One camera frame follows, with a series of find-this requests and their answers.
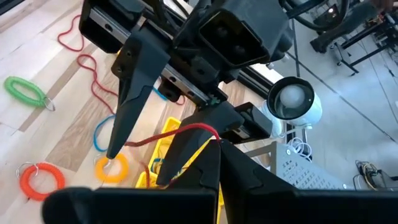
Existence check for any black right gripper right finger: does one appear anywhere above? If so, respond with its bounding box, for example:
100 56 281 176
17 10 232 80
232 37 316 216
220 139 297 192

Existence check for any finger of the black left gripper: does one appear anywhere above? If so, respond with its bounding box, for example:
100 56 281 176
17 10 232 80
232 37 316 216
155 101 246 187
106 29 171 160

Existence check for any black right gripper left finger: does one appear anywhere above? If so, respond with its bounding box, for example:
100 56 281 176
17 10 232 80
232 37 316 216
169 139 221 191

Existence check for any long red rubber band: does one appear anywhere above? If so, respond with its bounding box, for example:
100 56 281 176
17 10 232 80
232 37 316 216
57 14 119 115

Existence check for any red coil keychain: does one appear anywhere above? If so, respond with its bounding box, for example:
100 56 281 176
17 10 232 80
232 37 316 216
15 161 67 202

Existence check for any yellow plastic basket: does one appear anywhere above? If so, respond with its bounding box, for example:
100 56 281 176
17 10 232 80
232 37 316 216
134 116 225 224

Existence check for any grey perforated metal shelf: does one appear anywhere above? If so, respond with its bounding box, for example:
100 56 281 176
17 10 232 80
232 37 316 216
244 141 349 191

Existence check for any white cylindrical spot lamp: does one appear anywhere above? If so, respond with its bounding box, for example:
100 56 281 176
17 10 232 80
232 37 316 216
265 75 323 139

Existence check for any black wheeled stand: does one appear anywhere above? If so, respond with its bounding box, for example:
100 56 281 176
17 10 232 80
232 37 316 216
309 2 398 75

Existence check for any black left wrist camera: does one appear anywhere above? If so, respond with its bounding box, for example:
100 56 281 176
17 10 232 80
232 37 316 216
174 0 295 83

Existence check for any white lamp cable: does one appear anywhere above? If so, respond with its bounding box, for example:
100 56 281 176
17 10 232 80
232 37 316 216
279 124 314 163

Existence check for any orange-yellow coil keychain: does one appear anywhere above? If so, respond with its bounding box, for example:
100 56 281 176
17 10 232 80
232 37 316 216
94 152 131 184

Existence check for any tangled cable bundle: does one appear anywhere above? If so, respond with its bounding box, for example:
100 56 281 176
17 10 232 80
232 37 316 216
353 160 398 191

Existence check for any black thick hose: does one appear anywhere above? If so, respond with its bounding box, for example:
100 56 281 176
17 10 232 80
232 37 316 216
279 0 351 32

